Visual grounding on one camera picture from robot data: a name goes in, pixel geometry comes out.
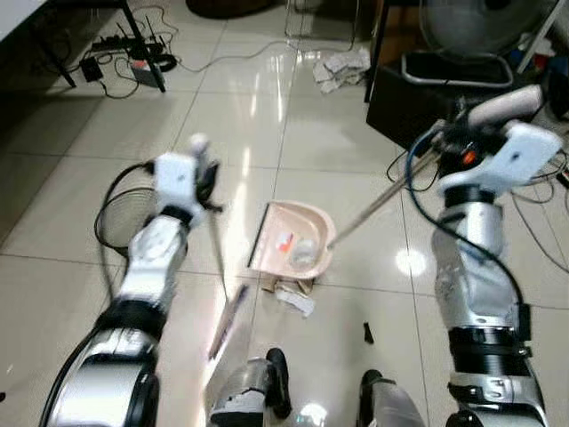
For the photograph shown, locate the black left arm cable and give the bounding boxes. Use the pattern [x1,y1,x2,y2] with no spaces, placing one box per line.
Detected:
[93,162,159,305]

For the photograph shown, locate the robot leg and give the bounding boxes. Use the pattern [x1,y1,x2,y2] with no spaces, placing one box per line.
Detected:
[357,369,429,427]
[208,347,293,427]

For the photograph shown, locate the robot left leg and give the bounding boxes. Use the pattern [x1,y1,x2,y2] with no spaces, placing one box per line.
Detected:
[208,347,293,427]

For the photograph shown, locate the white pole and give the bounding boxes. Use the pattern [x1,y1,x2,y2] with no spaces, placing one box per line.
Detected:
[515,0,569,75]

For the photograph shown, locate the crumpled white cloth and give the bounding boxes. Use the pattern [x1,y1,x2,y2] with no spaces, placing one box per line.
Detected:
[313,48,372,95]

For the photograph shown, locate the pink long-handled dustpan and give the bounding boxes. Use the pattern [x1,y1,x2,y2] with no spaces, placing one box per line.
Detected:
[247,85,545,282]

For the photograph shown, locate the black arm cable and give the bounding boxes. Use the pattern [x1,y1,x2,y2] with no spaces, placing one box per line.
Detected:
[405,129,528,309]
[93,162,159,305]

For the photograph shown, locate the metal chair legs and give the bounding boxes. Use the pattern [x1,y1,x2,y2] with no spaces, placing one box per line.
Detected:
[284,0,362,42]

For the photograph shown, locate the black box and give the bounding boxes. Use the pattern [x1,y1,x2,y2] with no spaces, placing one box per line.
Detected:
[366,53,557,150]

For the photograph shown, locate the round wire fan guard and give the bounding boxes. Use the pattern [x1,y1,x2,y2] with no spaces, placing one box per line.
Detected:
[93,187,162,253]

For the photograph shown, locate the grey floor fan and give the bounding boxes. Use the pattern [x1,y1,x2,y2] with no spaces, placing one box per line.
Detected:
[402,0,559,91]

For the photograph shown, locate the black power adapter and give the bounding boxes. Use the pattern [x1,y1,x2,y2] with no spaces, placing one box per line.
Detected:
[80,56,106,84]

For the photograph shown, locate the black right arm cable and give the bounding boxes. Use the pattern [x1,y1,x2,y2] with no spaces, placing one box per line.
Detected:
[405,129,528,309]

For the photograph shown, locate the white paper scrap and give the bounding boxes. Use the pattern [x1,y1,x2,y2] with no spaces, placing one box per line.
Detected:
[275,286,317,318]

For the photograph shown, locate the thin broom with dark bristles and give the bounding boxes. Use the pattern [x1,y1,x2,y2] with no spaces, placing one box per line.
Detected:
[189,133,252,361]

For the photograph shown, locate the robot right leg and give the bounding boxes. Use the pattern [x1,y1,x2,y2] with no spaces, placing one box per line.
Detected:
[357,369,429,427]

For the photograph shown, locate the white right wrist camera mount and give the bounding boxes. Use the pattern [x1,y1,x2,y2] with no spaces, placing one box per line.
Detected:
[438,123,565,198]

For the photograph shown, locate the black power strip with plugs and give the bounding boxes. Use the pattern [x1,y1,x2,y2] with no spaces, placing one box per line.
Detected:
[92,35,149,53]

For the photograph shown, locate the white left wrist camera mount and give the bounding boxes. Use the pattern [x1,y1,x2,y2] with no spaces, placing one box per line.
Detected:
[155,152,211,213]

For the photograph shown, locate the clear plastic bottle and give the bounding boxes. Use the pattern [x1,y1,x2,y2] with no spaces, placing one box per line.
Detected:
[289,238,323,270]

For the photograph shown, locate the brown cardboard scrap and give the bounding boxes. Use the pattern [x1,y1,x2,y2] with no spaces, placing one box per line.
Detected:
[260,275,317,296]

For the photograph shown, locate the grey flat device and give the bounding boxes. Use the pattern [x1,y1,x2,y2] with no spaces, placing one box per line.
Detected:
[129,58,169,88]

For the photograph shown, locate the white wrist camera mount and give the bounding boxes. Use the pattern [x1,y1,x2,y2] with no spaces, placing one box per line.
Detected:
[155,152,211,213]
[438,123,565,198]

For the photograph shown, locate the dark round mat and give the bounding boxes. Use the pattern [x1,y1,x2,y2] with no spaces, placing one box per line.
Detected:
[185,0,279,20]

